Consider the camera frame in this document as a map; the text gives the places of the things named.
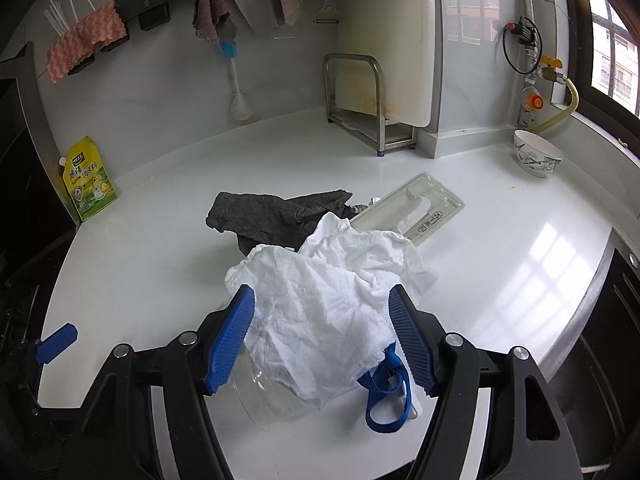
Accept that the yellow green pouch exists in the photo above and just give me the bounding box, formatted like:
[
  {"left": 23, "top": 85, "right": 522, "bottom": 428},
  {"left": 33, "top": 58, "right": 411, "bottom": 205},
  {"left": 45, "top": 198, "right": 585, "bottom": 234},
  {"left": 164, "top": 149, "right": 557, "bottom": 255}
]
[{"left": 61, "top": 135, "right": 119, "bottom": 222}]

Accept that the black hanging basket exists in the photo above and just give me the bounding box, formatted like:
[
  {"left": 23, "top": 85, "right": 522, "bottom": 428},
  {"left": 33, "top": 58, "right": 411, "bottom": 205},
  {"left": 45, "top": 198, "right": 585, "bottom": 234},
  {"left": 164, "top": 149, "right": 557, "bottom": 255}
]
[{"left": 137, "top": 4, "right": 171, "bottom": 31}]

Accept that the pink wavy cloth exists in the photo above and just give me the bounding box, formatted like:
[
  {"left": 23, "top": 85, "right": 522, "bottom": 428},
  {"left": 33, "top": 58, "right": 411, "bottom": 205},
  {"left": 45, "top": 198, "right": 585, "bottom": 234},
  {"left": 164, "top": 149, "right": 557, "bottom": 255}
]
[{"left": 46, "top": 2, "right": 128, "bottom": 84}]

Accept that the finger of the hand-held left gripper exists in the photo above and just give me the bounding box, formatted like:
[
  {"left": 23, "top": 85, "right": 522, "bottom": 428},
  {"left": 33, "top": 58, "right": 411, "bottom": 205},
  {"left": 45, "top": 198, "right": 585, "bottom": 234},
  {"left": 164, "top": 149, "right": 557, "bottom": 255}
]
[{"left": 34, "top": 323, "right": 79, "bottom": 365}]

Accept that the white cutting board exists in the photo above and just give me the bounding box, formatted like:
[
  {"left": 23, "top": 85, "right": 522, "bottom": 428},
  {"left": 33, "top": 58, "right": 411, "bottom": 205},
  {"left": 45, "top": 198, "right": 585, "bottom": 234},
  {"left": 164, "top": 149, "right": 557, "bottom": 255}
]
[{"left": 336, "top": 0, "right": 445, "bottom": 128}]

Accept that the blue strap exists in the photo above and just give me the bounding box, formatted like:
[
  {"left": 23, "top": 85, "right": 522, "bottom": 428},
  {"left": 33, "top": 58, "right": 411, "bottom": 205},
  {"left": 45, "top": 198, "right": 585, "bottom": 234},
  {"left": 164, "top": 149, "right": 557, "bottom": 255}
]
[{"left": 357, "top": 342, "right": 414, "bottom": 433}]

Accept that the purple grey cloth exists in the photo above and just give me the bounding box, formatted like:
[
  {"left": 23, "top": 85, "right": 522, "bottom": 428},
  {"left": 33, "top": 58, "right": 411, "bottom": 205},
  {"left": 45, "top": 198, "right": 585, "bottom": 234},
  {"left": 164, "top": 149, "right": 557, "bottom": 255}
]
[{"left": 193, "top": 0, "right": 232, "bottom": 46}]

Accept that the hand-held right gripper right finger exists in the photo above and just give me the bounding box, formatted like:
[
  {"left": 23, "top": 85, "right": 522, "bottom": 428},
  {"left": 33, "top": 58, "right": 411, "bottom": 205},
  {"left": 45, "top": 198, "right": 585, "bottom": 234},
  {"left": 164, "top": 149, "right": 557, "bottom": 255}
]
[{"left": 387, "top": 284, "right": 583, "bottom": 480}]

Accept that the white tissue paper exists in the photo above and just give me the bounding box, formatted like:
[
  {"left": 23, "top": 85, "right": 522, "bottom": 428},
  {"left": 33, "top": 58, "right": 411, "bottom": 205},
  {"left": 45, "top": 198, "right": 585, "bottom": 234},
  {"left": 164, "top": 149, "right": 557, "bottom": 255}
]
[{"left": 224, "top": 212, "right": 440, "bottom": 411}]

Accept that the white bottle brush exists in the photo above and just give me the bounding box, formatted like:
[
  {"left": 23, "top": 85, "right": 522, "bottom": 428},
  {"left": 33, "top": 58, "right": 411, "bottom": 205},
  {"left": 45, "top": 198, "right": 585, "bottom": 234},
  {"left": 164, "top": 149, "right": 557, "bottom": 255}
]
[{"left": 218, "top": 22, "right": 252, "bottom": 122}]

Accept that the white patterned bowl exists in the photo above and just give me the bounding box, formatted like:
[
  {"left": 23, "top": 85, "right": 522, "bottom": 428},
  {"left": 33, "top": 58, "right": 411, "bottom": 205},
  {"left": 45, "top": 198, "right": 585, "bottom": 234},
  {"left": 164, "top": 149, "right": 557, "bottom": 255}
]
[{"left": 512, "top": 130, "right": 564, "bottom": 179}]

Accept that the steel sink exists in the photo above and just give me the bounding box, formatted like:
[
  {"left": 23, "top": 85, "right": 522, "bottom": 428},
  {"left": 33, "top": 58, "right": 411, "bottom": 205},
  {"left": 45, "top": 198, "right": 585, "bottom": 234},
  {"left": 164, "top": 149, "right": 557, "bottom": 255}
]
[{"left": 545, "top": 230, "right": 640, "bottom": 480}]

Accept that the orange gas regulator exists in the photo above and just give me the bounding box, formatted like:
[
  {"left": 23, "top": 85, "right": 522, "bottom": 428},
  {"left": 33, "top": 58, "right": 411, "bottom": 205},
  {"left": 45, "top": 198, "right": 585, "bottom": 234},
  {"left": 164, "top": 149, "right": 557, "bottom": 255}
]
[{"left": 520, "top": 85, "right": 546, "bottom": 112}]

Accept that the yellow valve handle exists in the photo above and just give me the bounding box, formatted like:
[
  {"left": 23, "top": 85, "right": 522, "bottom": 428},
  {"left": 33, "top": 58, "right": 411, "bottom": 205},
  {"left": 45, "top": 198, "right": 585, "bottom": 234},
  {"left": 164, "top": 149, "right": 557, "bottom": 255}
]
[{"left": 540, "top": 56, "right": 564, "bottom": 84}]

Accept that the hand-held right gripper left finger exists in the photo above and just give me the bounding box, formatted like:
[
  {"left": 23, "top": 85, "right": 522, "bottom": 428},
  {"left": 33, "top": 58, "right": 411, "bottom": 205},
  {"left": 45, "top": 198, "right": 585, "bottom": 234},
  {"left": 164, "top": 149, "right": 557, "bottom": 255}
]
[{"left": 75, "top": 284, "right": 257, "bottom": 480}]

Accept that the black gas valve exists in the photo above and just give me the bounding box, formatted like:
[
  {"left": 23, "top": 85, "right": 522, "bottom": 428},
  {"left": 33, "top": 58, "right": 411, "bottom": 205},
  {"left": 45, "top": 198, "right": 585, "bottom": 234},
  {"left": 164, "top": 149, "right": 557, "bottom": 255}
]
[{"left": 502, "top": 16, "right": 544, "bottom": 73}]

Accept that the bundle of white straws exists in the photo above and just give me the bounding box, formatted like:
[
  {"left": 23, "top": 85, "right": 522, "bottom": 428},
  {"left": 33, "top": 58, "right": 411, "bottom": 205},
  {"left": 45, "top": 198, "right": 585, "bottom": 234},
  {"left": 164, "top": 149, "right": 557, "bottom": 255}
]
[{"left": 44, "top": 0, "right": 97, "bottom": 43}]

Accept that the steel cutting board rack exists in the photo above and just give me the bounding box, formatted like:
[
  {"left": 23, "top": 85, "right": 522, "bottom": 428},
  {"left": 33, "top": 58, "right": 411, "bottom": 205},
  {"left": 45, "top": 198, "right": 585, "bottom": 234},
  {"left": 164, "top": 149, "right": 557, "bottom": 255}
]
[{"left": 322, "top": 53, "right": 417, "bottom": 157}]

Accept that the yellow gas hose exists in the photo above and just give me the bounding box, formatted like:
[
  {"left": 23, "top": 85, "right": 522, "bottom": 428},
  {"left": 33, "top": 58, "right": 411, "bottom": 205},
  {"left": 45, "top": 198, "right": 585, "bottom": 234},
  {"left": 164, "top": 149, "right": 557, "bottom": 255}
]
[{"left": 525, "top": 77, "right": 581, "bottom": 136}]

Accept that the white hanging plastic sheet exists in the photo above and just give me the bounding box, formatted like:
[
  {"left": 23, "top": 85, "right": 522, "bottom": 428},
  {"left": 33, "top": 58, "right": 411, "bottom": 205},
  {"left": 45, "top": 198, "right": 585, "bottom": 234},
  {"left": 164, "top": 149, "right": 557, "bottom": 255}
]
[{"left": 227, "top": 0, "right": 282, "bottom": 32}]

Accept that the dark framed window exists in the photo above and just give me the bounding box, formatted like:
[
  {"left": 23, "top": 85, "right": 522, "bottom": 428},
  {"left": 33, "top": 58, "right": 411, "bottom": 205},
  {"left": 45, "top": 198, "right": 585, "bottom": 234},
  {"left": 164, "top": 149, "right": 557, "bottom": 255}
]
[{"left": 562, "top": 0, "right": 640, "bottom": 117}]

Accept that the dark grey cloth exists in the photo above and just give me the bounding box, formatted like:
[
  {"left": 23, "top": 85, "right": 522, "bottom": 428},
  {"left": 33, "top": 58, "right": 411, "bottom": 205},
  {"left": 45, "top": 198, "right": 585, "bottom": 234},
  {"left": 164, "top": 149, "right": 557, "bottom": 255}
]
[{"left": 205, "top": 188, "right": 357, "bottom": 256}]

